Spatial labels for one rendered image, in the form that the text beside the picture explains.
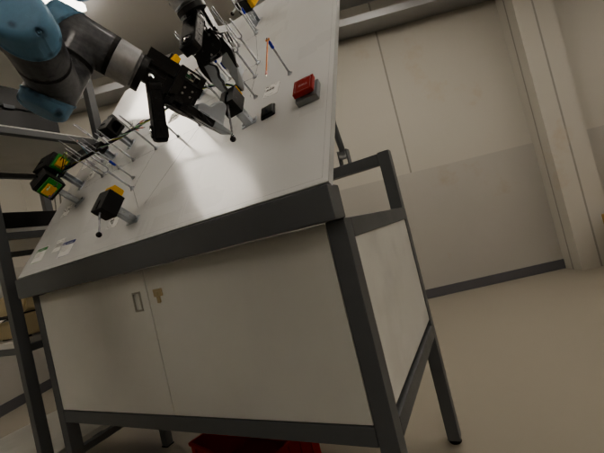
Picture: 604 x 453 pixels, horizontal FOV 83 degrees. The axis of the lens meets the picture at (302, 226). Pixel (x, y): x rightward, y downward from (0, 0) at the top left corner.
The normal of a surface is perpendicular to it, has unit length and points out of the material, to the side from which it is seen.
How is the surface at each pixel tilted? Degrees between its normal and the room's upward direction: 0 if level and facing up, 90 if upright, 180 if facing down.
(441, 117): 90
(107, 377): 90
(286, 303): 90
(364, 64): 90
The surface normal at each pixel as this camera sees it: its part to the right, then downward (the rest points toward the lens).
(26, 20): 0.38, -0.12
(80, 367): -0.46, 0.08
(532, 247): -0.07, -0.01
